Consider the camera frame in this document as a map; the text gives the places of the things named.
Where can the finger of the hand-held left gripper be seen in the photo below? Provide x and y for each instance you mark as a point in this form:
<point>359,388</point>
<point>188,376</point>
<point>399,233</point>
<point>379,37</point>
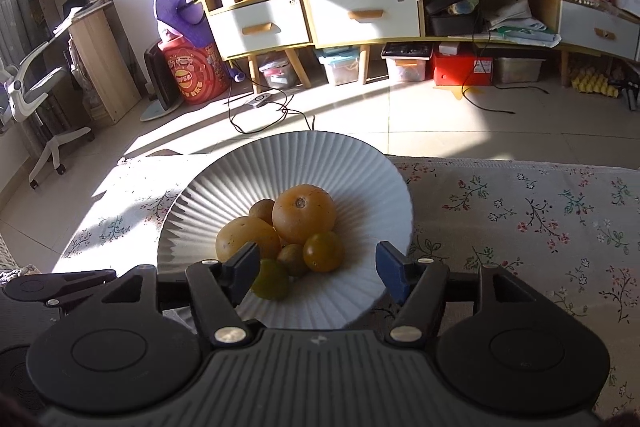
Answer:
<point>60,284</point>

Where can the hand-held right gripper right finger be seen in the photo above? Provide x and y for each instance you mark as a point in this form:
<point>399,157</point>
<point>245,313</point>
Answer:
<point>392,269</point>

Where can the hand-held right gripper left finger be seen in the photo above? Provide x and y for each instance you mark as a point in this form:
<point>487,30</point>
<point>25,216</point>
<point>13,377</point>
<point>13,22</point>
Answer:
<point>245,264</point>

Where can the large yellow citrus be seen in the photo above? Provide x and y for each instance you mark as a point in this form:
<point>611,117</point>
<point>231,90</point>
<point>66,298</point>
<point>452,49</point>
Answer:
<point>240,237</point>

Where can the brown kiwi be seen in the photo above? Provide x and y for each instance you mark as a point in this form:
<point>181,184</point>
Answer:
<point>291,259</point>
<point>261,212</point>

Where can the green orange tomato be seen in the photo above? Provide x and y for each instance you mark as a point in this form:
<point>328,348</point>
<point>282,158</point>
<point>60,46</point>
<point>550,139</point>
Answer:
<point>323,252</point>

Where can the large orange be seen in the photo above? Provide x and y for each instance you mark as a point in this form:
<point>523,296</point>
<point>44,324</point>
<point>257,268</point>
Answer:
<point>303,214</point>

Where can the white ribbed plate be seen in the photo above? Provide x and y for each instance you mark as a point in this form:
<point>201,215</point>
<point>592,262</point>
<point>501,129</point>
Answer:
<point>350,177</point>

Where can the floral tablecloth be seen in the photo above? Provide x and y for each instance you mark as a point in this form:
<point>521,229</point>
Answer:
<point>525,232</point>

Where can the white floor charger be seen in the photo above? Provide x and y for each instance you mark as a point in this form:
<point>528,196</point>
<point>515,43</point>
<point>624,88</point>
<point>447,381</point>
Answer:
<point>259,101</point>

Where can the red printed bucket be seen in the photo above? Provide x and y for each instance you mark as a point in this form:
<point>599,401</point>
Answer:
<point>195,74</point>

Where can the white office chair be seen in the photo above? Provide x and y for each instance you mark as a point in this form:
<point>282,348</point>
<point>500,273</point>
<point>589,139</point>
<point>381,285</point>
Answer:
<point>45,87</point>

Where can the black panel heater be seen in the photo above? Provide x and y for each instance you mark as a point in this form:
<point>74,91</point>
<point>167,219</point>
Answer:
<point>162,79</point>

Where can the clear box black lid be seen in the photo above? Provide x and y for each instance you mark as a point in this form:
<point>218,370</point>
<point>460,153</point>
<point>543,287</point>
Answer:
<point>406,63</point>

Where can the clear box blue lid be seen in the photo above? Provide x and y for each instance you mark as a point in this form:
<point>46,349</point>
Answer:
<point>339,68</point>

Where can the red storage box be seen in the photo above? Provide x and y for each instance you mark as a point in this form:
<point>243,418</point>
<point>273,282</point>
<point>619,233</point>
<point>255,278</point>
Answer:
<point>460,69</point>

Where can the wooden desk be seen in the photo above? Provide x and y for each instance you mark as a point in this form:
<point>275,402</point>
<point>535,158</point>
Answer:
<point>100,57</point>

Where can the grey clear storage box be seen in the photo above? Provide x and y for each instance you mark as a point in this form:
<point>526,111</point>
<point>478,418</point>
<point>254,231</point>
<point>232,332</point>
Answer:
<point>518,69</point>

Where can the white drawer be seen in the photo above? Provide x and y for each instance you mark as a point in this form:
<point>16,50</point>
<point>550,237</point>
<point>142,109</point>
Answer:
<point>600,32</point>
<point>365,14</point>
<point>260,27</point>

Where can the black storage bin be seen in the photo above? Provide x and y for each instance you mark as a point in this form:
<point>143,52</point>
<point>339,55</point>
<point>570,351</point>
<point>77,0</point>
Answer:
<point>452,19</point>

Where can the purple plush toy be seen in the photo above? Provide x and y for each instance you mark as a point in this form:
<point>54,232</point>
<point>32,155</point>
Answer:
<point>182,12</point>

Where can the black laptop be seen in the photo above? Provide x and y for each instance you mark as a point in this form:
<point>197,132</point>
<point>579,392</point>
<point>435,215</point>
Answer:
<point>72,9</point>

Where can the yellow egg tray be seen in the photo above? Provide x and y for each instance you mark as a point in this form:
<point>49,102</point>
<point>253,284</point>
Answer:
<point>595,83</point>

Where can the pile of folded cloths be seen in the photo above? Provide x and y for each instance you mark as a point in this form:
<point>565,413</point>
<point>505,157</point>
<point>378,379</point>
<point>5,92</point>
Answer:
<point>520,24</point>

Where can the small black stand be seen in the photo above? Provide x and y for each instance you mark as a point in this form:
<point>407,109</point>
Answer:
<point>630,94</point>

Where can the low wooden cabinet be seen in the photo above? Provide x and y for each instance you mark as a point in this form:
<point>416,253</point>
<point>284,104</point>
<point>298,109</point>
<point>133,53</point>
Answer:
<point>550,14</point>

